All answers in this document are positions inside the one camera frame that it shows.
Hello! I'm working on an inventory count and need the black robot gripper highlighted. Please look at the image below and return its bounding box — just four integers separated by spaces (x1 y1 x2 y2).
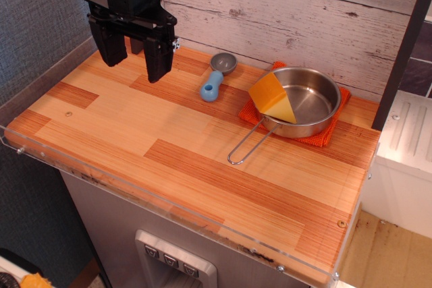
85 0 178 83

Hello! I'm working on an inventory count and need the blue handled grey spoon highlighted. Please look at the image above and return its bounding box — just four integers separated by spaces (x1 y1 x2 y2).
200 53 238 103

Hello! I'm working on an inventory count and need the orange knitted towel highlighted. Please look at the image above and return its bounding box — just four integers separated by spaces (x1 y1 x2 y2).
238 61 352 148

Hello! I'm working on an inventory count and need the yellow orange cheese wedge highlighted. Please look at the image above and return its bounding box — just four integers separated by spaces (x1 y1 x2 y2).
248 72 297 124

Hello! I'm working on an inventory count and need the stainless steel pan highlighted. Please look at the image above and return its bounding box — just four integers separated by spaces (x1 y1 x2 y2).
227 67 342 165

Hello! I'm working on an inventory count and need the grey toy fridge cabinet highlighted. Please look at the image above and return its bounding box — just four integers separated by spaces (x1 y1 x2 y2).
61 172 305 287

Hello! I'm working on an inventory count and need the silver dispenser button panel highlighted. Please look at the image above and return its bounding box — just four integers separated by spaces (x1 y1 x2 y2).
135 229 218 287

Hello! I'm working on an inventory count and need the clear acrylic table guard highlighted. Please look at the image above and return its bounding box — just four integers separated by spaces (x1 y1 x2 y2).
1 45 379 287

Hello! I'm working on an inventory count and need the orange black object bottom left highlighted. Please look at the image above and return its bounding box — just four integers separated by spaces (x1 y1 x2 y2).
1 272 53 288

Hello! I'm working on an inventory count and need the white toy cabinet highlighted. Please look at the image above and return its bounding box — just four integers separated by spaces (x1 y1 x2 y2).
360 91 431 237

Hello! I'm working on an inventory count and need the dark vertical post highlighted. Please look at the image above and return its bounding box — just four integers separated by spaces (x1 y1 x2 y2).
372 0 431 131

